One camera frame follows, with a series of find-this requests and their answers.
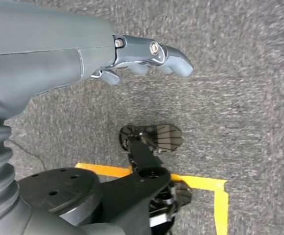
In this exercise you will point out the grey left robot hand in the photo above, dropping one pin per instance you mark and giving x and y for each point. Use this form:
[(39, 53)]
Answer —
[(46, 32)]

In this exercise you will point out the yellow tape square outline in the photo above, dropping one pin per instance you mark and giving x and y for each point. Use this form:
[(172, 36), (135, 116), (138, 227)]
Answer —
[(220, 207)]

